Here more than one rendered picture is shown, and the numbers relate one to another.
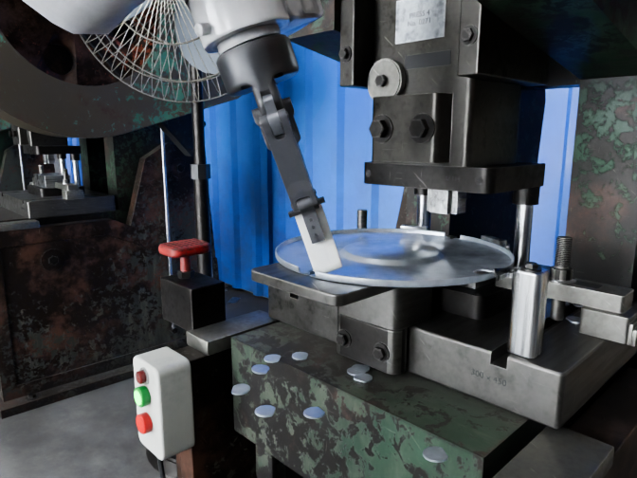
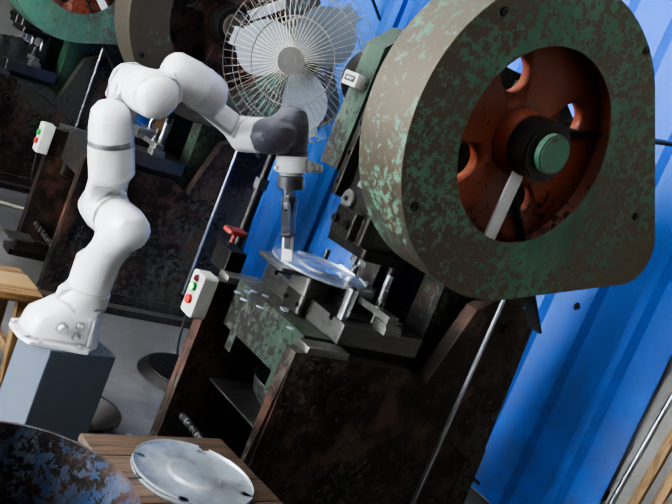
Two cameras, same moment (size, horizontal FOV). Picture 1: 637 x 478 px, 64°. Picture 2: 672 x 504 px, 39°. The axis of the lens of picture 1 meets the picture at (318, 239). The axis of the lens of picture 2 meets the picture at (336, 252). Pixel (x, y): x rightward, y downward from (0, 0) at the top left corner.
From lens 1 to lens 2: 2.09 m
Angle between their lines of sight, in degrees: 6
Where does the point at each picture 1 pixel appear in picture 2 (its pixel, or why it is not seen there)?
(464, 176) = (357, 250)
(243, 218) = not seen: hidden behind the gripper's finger
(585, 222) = (421, 297)
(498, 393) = (326, 329)
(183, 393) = (210, 292)
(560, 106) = not seen: hidden behind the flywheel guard
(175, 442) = (198, 312)
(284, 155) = (285, 216)
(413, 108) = (348, 215)
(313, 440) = (255, 328)
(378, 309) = (301, 286)
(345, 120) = not seen: hidden behind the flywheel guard
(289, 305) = (272, 278)
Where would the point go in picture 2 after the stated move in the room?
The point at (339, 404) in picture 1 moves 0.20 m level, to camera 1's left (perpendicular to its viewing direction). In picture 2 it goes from (271, 314) to (207, 286)
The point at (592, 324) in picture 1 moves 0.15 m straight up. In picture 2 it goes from (376, 324) to (397, 275)
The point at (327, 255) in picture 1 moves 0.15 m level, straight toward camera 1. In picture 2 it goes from (288, 255) to (274, 262)
